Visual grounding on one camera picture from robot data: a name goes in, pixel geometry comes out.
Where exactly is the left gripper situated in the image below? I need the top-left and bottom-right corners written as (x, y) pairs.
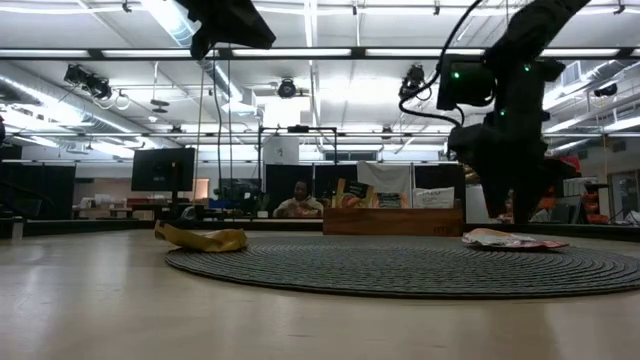
top-left (175, 0), bottom-right (277, 46)

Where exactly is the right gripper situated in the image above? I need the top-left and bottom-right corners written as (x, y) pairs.
top-left (479, 110), bottom-right (577, 224)

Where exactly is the yellow tea packet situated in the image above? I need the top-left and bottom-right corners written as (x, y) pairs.
top-left (153, 219), bottom-right (250, 253)

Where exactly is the red tea packet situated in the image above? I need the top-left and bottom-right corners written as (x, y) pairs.
top-left (462, 234), bottom-right (570, 251)

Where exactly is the wooden tea box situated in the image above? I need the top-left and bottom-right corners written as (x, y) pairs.
top-left (322, 207), bottom-right (465, 237)

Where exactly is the white container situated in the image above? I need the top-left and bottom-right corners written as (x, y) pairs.
top-left (465, 184), bottom-right (494, 225)

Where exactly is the red storage bin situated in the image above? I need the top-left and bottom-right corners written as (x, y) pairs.
top-left (557, 155), bottom-right (582, 174)

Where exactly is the shelf rack with orange bins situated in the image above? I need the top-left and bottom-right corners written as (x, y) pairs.
top-left (542, 172), bottom-right (612, 225)

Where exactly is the black curtain panel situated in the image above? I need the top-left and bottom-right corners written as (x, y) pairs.
top-left (0, 144), bottom-right (77, 221)
top-left (413, 163), bottom-right (466, 209)
top-left (264, 163), bottom-right (359, 209)

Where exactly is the white hanging cloth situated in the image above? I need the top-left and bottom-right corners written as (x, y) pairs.
top-left (357, 160), bottom-right (414, 196)

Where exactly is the white sign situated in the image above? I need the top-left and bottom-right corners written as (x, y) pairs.
top-left (263, 137), bottom-right (300, 165)

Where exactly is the round grey woven placemat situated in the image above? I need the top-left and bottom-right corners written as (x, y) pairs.
top-left (164, 234), bottom-right (640, 300)

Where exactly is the white ceiling vent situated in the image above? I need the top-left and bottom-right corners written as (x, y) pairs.
top-left (560, 60), bottom-right (584, 87)

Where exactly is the black beam with lights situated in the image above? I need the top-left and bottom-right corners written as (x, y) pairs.
top-left (0, 46), bottom-right (640, 62)

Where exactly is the black background robot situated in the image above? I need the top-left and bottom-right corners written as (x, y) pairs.
top-left (215, 177), bottom-right (274, 216)

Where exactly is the black computer monitor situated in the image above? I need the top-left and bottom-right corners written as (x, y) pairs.
top-left (131, 147), bottom-right (196, 193)

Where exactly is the person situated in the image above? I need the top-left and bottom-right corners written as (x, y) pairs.
top-left (272, 179), bottom-right (325, 219)

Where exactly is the blue box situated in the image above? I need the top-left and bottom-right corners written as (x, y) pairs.
top-left (208, 198), bottom-right (247, 210)

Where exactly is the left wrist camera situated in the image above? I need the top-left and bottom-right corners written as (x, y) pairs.
top-left (188, 28), bottom-right (217, 61)

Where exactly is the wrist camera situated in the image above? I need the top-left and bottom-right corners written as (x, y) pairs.
top-left (447, 123), bottom-right (482, 169)
top-left (188, 28), bottom-right (217, 61)

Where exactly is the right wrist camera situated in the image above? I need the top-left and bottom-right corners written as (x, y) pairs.
top-left (447, 123), bottom-right (482, 169)

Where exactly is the thin black ceiling rail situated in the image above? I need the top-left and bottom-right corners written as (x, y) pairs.
top-left (0, 131), bottom-right (640, 140)

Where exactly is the black background rig frame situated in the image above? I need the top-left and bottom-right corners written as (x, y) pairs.
top-left (257, 124), bottom-right (339, 169)

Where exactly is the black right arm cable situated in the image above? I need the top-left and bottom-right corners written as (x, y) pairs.
top-left (398, 0), bottom-right (484, 129)

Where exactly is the silver air duct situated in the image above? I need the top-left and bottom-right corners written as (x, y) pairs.
top-left (0, 62), bottom-right (134, 134)
top-left (542, 59), bottom-right (640, 134)

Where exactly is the black hanging cable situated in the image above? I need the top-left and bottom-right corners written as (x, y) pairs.
top-left (212, 47), bottom-right (224, 199)

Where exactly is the black aluminium table frame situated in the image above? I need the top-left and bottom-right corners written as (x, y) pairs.
top-left (0, 218), bottom-right (640, 242)

